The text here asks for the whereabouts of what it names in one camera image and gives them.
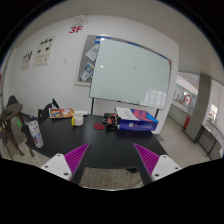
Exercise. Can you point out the black office chair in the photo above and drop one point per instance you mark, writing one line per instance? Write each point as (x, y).
(43, 114)

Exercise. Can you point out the black red small device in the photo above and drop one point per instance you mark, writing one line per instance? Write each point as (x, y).
(111, 120)

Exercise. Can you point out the white wall poster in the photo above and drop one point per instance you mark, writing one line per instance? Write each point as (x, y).
(25, 61)
(43, 51)

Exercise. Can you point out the white mug yellow handle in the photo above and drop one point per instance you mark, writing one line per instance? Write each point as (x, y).
(77, 119)

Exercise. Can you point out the white wall poster left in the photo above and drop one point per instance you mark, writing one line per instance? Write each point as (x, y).
(25, 61)

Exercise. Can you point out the colourful picture book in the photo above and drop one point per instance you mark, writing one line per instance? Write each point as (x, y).
(61, 113)

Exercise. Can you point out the wooden round side table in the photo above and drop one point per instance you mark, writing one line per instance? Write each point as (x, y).
(6, 116)

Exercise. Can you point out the large white whiteboard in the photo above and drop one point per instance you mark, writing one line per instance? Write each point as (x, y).
(131, 74)

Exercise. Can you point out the clear plastic water bottle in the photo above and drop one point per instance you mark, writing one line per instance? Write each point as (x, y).
(35, 132)

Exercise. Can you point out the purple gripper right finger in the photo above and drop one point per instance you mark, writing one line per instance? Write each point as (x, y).
(157, 166)

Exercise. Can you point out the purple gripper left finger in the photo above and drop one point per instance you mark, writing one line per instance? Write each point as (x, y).
(66, 165)

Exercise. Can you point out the red round coaster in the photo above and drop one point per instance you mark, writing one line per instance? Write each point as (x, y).
(98, 126)

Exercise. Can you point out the white wall poster right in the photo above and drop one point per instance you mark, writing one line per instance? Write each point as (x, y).
(43, 51)

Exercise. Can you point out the blue white cardboard box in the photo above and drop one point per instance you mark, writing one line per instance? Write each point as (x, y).
(135, 120)

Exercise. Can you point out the red 3F wall sign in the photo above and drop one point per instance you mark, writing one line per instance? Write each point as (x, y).
(75, 29)

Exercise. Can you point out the grey pin board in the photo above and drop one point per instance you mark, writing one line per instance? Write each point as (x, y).
(87, 61)

